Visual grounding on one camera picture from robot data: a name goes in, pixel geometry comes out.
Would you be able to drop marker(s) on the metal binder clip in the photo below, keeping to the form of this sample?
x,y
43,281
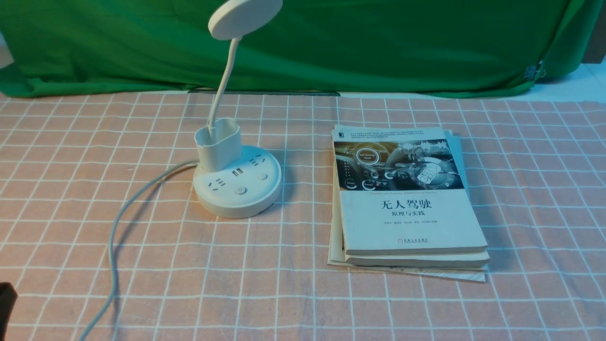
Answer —
x,y
535,72

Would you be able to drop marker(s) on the white desk lamp with sockets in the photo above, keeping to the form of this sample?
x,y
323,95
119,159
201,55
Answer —
x,y
233,180

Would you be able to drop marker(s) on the pink checkered tablecloth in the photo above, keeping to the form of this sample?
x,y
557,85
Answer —
x,y
537,181

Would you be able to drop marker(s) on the top book self-driving cover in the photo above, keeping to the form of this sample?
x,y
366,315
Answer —
x,y
407,199

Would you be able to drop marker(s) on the bottom thin paper booklet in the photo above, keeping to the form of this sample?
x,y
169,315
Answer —
x,y
334,237

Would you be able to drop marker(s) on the green backdrop cloth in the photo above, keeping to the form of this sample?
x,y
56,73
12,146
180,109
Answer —
x,y
461,49

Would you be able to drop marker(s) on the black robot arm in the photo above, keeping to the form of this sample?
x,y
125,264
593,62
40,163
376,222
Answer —
x,y
8,298

